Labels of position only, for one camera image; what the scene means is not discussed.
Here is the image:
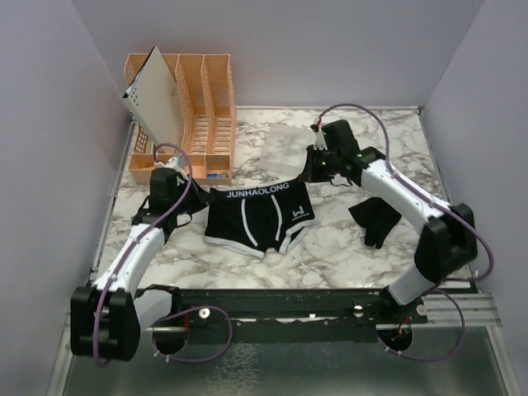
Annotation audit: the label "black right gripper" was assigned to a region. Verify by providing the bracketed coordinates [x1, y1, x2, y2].
[299, 144, 340, 183]

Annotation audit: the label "black white boxer briefs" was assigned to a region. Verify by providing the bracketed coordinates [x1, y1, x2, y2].
[205, 179, 315, 259]

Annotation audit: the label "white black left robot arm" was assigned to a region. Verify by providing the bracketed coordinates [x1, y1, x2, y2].
[70, 167, 212, 365]

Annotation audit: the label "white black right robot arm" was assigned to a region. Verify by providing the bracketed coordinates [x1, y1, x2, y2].
[299, 120, 478, 323]

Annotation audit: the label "clear plastic box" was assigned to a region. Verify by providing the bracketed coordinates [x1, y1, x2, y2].
[259, 124, 316, 177]

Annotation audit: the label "blue clips in organizer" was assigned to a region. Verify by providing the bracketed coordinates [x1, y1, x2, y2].
[206, 172, 229, 179]

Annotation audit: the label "black folded garment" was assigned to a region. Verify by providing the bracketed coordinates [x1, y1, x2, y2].
[348, 197, 402, 249]

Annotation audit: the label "white booklet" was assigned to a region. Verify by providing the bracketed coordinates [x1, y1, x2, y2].
[122, 46, 184, 146]

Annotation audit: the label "orange plastic desk organizer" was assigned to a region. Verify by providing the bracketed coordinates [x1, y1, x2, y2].
[125, 53, 238, 186]

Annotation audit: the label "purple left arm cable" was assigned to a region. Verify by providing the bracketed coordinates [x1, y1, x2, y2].
[92, 143, 234, 368]

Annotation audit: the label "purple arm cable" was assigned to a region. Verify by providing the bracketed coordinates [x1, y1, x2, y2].
[92, 143, 234, 368]
[313, 103, 495, 364]

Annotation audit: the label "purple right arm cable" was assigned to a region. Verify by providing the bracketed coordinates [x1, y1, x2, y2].
[313, 103, 495, 364]

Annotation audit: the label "aluminium frame rail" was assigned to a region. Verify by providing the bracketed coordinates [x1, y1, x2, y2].
[416, 294, 502, 328]

